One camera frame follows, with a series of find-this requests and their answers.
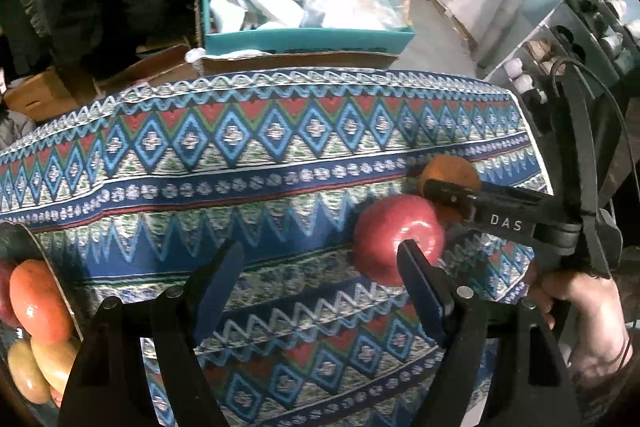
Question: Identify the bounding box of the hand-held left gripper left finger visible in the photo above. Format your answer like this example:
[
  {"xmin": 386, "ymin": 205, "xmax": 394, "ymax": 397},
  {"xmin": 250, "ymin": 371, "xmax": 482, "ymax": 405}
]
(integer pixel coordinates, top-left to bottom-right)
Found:
[{"xmin": 57, "ymin": 238, "xmax": 246, "ymax": 427}]

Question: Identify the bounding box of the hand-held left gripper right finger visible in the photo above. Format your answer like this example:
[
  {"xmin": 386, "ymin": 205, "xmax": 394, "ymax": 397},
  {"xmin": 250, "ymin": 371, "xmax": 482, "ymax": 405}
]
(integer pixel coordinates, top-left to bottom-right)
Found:
[{"xmin": 397, "ymin": 239, "xmax": 583, "ymax": 427}]

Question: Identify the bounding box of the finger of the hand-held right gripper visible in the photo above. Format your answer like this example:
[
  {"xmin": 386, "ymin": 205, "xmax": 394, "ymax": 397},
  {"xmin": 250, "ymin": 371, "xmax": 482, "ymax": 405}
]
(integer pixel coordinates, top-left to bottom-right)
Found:
[{"xmin": 424, "ymin": 179, "xmax": 587, "ymax": 257}]

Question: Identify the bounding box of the large red apple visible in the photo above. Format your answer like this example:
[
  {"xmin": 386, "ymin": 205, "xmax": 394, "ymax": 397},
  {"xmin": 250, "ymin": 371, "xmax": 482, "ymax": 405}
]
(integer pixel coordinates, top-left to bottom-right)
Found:
[{"xmin": 353, "ymin": 195, "xmax": 446, "ymax": 286}]

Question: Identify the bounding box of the small orange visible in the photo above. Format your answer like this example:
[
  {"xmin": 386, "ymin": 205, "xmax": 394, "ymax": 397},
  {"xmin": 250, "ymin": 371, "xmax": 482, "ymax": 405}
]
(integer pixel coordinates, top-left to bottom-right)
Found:
[{"xmin": 419, "ymin": 157, "xmax": 482, "ymax": 224}]

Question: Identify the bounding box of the large yellow-green pear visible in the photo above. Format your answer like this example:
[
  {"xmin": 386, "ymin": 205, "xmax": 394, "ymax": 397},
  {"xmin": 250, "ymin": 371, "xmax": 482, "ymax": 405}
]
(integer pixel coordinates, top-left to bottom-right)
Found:
[{"xmin": 30, "ymin": 336, "xmax": 81, "ymax": 395}]

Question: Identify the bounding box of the bowl of fruit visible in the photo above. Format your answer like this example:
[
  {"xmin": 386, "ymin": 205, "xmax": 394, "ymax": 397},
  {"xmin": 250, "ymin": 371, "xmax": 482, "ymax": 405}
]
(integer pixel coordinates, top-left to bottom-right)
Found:
[{"xmin": 0, "ymin": 222, "xmax": 83, "ymax": 413}]

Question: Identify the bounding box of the person's right forearm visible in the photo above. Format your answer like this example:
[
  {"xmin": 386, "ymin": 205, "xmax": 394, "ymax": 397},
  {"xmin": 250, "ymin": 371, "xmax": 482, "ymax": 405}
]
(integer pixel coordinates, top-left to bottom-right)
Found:
[{"xmin": 570, "ymin": 342, "xmax": 640, "ymax": 427}]

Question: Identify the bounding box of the person's right hand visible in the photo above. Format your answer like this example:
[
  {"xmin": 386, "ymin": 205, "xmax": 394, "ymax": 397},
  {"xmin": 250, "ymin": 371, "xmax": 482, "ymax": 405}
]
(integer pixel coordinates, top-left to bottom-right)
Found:
[{"xmin": 525, "ymin": 259, "xmax": 630, "ymax": 375}]

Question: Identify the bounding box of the group of white bottles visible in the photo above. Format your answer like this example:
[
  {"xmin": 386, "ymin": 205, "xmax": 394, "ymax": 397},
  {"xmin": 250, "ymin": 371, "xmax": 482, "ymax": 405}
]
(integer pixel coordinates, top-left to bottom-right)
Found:
[{"xmin": 502, "ymin": 0, "xmax": 640, "ymax": 108}]

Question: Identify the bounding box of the patterned blue tablecloth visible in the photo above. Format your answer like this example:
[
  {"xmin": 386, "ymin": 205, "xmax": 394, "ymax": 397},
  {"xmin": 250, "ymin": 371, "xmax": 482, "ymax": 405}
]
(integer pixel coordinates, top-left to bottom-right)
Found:
[{"xmin": 0, "ymin": 67, "xmax": 556, "ymax": 427}]

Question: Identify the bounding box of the black wrist band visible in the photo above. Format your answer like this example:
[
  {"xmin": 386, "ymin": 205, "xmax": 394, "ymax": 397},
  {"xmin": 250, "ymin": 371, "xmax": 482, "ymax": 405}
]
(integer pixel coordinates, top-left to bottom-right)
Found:
[{"xmin": 595, "ymin": 334, "xmax": 632, "ymax": 370}]

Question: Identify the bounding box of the large orange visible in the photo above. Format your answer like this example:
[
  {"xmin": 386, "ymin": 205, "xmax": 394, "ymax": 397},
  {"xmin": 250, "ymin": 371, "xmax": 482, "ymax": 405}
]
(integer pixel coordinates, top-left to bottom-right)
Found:
[{"xmin": 9, "ymin": 259, "xmax": 75, "ymax": 345}]

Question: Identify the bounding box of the yellow-green apple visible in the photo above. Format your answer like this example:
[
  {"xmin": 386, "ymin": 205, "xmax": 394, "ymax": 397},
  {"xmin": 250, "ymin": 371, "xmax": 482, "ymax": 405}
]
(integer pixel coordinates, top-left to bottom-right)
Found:
[{"xmin": 7, "ymin": 339, "xmax": 51, "ymax": 405}]

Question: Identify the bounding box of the brown cardboard box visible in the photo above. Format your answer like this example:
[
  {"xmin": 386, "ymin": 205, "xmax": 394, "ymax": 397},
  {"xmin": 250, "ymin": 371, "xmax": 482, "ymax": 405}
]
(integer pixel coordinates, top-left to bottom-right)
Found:
[
  {"xmin": 5, "ymin": 67, "xmax": 81, "ymax": 122},
  {"xmin": 95, "ymin": 44, "xmax": 201, "ymax": 95}
]

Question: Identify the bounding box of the crumpled white paper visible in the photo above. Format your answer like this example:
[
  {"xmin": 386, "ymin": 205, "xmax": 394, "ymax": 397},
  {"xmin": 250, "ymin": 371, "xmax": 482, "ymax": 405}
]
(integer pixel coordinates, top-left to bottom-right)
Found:
[{"xmin": 185, "ymin": 47, "xmax": 271, "ymax": 64}]

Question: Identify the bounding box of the flat brown cardboard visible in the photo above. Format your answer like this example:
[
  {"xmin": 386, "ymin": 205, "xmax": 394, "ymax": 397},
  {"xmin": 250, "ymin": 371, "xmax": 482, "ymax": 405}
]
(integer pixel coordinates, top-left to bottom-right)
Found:
[{"xmin": 200, "ymin": 51, "xmax": 401, "ymax": 75}]

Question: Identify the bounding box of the teal box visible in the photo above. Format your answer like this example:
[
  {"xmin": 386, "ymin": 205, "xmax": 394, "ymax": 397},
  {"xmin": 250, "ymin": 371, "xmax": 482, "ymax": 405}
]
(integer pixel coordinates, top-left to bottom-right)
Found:
[{"xmin": 202, "ymin": 0, "xmax": 416, "ymax": 58}]

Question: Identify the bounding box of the clear plastic bag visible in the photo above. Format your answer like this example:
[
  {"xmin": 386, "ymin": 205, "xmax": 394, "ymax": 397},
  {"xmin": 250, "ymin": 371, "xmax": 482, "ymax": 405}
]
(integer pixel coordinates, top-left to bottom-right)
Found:
[{"xmin": 300, "ymin": 0, "xmax": 413, "ymax": 30}]

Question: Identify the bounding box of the black cable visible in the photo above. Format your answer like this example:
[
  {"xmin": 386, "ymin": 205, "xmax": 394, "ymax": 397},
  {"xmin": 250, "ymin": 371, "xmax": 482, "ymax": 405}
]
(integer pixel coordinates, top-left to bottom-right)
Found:
[{"xmin": 549, "ymin": 57, "xmax": 632, "ymax": 188}]

